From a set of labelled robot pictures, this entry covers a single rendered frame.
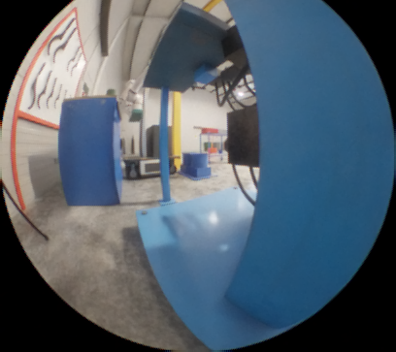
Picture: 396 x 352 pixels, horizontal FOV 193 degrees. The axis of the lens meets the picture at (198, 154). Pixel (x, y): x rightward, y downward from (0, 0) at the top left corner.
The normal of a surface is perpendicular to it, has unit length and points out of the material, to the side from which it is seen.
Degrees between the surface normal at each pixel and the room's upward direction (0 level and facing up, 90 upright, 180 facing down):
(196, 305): 0
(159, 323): 0
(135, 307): 0
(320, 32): 90
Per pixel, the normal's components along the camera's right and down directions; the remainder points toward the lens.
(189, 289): -0.01, -1.00
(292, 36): -0.84, 0.04
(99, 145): 0.55, 0.04
